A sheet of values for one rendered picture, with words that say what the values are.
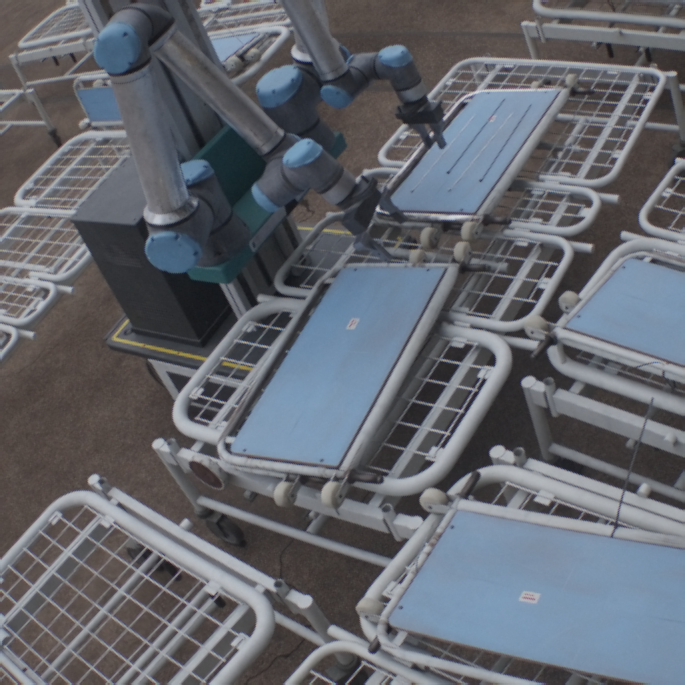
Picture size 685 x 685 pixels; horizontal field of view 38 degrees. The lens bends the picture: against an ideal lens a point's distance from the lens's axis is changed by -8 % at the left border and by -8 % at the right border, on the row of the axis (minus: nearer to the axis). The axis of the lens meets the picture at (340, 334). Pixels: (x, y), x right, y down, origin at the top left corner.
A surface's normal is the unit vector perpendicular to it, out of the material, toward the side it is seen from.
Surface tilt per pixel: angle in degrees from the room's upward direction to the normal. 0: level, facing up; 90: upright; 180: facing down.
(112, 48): 83
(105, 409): 0
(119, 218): 0
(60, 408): 0
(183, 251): 95
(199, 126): 90
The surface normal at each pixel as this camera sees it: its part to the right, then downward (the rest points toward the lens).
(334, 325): -0.37, -0.71
